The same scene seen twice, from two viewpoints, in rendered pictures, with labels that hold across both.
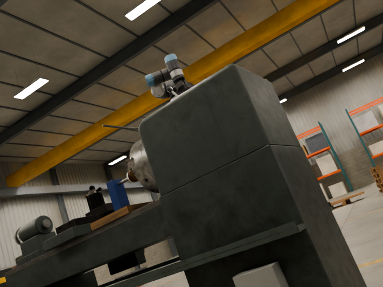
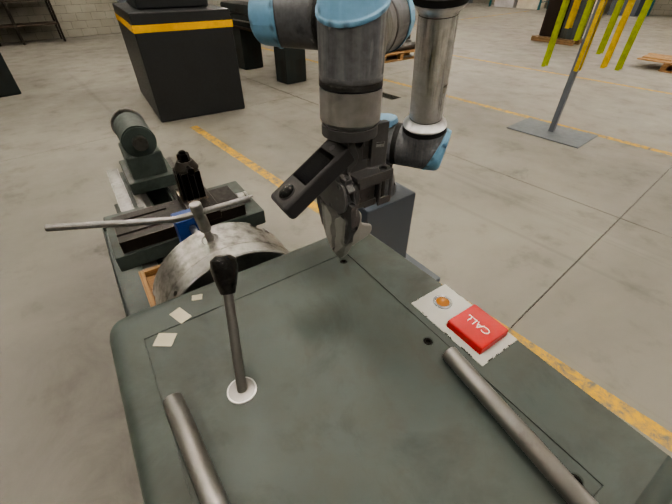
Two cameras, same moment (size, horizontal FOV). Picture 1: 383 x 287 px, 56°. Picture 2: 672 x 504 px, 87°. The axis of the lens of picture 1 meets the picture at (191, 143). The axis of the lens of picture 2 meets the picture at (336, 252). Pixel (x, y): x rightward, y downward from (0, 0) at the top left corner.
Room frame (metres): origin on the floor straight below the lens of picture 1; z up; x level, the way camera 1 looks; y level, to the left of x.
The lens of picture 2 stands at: (1.52, -0.25, 1.66)
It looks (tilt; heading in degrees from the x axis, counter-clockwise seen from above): 39 degrees down; 27
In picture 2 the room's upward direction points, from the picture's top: straight up
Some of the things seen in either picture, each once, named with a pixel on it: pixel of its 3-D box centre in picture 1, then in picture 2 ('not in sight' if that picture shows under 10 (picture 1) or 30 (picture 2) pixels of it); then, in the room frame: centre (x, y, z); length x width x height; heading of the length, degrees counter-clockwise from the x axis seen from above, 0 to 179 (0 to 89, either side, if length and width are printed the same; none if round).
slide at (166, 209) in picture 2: (93, 221); (181, 215); (2.24, 0.75, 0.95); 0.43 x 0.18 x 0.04; 151
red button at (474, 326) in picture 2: not in sight; (476, 328); (1.90, -0.28, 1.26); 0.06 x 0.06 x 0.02; 61
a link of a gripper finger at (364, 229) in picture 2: not in sight; (355, 234); (1.92, -0.08, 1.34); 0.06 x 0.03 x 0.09; 151
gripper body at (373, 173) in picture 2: (182, 87); (353, 165); (1.93, -0.07, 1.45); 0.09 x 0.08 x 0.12; 151
